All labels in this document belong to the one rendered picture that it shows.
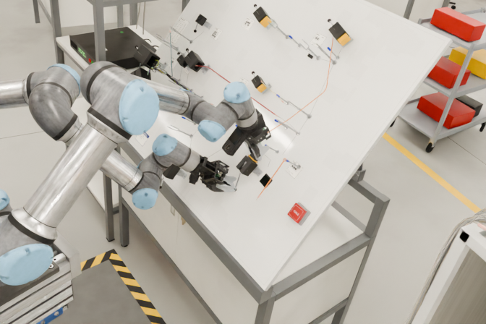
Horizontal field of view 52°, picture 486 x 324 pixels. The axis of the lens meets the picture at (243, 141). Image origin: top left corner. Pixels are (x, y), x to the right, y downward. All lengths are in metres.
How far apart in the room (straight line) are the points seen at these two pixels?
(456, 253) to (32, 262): 0.99
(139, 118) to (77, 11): 3.56
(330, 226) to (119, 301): 1.23
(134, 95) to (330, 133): 0.82
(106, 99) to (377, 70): 0.95
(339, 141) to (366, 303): 1.45
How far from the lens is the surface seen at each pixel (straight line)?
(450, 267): 1.38
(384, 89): 1.71
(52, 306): 1.59
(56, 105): 1.48
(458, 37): 4.07
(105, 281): 2.87
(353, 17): 1.88
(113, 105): 1.14
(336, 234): 2.10
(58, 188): 1.17
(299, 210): 1.67
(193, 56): 2.07
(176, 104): 1.47
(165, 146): 1.60
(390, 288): 3.10
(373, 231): 2.12
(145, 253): 2.99
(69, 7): 4.64
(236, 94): 1.47
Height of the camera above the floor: 2.22
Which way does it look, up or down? 35 degrees down
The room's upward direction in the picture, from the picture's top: 8 degrees clockwise
